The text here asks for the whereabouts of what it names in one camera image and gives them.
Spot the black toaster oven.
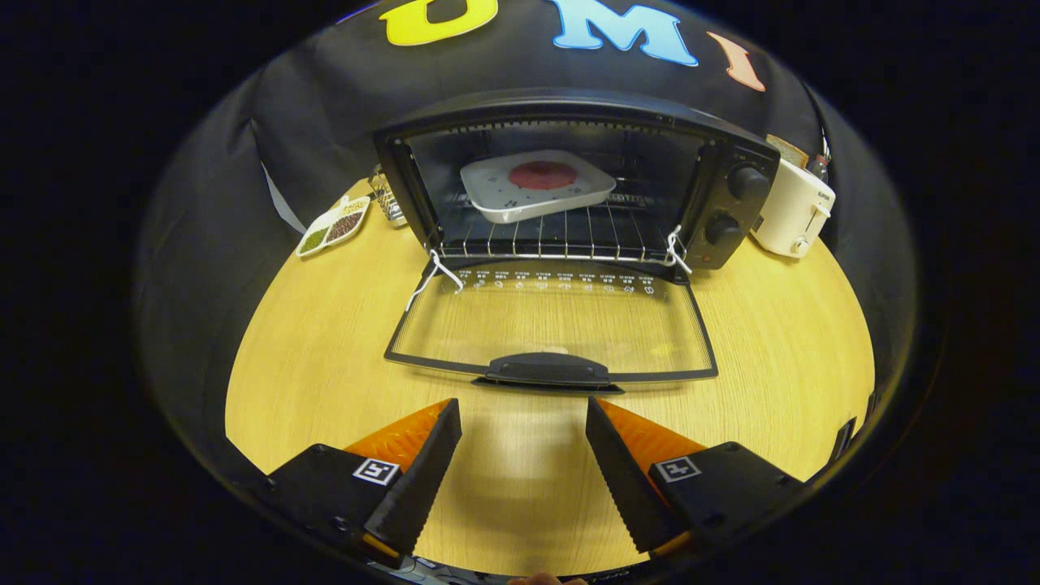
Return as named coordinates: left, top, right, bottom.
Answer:
left=374, top=88, right=782, bottom=395

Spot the white square plate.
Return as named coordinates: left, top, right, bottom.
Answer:
left=460, top=149, right=617, bottom=224

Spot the white string tie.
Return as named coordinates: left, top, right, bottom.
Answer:
left=663, top=225, right=694, bottom=275
left=404, top=249, right=466, bottom=314

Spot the pink round meat slice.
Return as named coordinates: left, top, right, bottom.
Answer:
left=509, top=160, right=579, bottom=191

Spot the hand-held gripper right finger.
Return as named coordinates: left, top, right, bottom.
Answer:
left=585, top=396, right=809, bottom=557

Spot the brown bread slice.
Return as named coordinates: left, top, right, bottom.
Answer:
left=764, top=134, right=810, bottom=170

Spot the shiny metal holder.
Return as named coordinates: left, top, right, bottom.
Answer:
left=368, top=165, right=409, bottom=227

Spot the white bread toaster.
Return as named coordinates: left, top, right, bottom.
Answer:
left=749, top=156, right=836, bottom=259

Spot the divided dish of beans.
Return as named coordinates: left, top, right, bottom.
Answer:
left=296, top=195, right=372, bottom=258

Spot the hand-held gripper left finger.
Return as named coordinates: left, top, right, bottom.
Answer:
left=264, top=398, right=462, bottom=561

